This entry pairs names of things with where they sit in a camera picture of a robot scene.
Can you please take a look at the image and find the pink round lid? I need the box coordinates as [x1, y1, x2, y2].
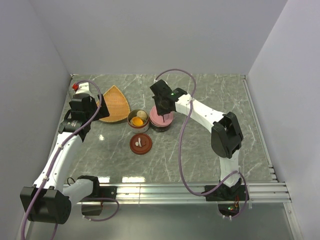
[149, 105, 174, 128]

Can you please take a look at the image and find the dark steel lunch tin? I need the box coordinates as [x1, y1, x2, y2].
[149, 122, 171, 133]

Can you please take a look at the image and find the orange egg tart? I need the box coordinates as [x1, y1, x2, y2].
[130, 116, 144, 127]

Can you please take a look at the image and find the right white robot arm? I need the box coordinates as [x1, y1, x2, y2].
[150, 79, 245, 200]

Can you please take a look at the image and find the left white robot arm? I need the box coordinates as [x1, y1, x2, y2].
[20, 93, 110, 224]

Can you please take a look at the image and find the white steel lunch tin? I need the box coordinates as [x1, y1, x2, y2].
[127, 109, 150, 134]

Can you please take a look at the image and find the woven bamboo tray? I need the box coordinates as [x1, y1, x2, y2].
[100, 85, 131, 123]

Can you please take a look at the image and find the brown round lid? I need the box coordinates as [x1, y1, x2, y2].
[129, 133, 153, 155]

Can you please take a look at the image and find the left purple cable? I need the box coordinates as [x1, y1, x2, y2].
[21, 80, 120, 240]

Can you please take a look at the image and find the purple cable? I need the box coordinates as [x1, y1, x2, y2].
[155, 68, 250, 220]
[21, 80, 120, 240]

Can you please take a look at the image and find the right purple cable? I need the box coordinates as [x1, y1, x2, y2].
[155, 68, 250, 220]

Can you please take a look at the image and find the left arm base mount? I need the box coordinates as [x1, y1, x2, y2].
[79, 185, 120, 222]

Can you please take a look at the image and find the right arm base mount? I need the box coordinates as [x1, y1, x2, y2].
[205, 183, 250, 220]

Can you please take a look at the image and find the aluminium rail frame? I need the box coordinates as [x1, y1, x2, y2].
[16, 181, 303, 240]

